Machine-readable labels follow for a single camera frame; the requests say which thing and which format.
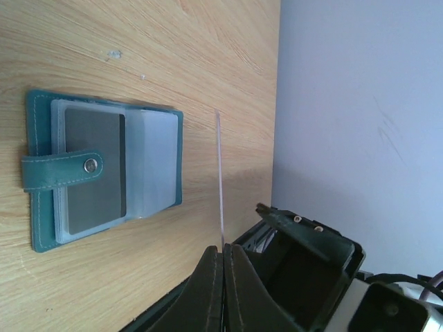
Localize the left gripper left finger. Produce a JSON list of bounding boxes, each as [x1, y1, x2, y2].
[[149, 246, 224, 331]]

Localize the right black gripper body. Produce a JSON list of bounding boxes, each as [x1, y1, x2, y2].
[[246, 203, 365, 331]]

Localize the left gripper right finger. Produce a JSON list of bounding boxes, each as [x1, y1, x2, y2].
[[223, 242, 304, 331]]

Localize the teal leather card holder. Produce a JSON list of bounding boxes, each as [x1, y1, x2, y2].
[[21, 89, 184, 252]]

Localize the white red-dot card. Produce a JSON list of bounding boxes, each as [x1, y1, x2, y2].
[[215, 110, 225, 250]]

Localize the grey card in holder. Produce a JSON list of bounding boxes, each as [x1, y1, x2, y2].
[[65, 107, 126, 235]]

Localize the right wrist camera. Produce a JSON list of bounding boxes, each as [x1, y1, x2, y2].
[[325, 273, 442, 331]]

